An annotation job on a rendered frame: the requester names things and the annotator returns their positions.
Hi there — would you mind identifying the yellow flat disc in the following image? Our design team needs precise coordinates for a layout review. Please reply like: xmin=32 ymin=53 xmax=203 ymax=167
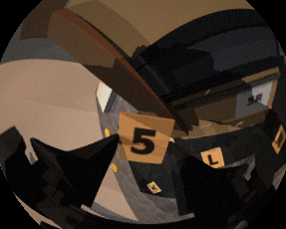
xmin=104 ymin=129 xmax=111 ymax=137
xmin=111 ymin=163 xmax=118 ymax=173

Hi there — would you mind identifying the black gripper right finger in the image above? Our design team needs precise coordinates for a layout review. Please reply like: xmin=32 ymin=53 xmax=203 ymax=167
xmin=166 ymin=141 xmax=250 ymax=215

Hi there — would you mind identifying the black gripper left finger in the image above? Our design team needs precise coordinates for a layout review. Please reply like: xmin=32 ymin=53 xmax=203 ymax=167
xmin=30 ymin=134 xmax=119 ymax=207

